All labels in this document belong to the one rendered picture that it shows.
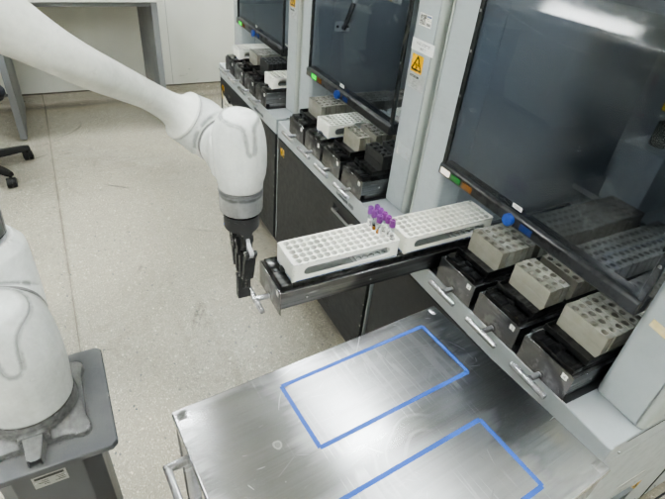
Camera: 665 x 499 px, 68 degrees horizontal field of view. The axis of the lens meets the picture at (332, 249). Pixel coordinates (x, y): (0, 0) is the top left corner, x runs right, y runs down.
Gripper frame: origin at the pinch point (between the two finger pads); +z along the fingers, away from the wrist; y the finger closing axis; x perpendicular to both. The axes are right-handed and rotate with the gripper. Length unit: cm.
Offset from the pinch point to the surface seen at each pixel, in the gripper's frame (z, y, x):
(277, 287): -0.1, -4.1, -6.9
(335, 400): -1.8, -38.5, -4.2
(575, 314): -7, -43, -59
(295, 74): -11, 109, -61
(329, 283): 0.4, -6.8, -19.1
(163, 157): 80, 233, -22
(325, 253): -5.7, -3.0, -19.4
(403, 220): -6.1, 2.6, -45.6
